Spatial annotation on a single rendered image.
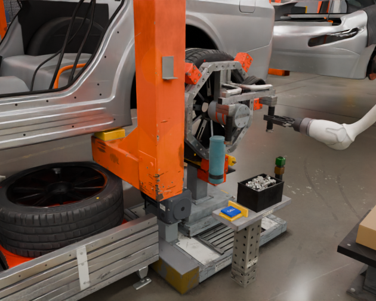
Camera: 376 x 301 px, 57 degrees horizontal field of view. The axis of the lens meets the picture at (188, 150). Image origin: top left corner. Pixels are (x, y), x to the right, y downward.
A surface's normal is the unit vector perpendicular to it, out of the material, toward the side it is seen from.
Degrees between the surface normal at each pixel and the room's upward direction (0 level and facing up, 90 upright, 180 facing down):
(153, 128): 90
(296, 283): 0
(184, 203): 90
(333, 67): 105
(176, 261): 0
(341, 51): 89
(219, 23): 90
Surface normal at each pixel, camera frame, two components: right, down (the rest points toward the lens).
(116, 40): 0.65, 0.27
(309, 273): 0.02, -0.94
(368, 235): -0.68, 0.24
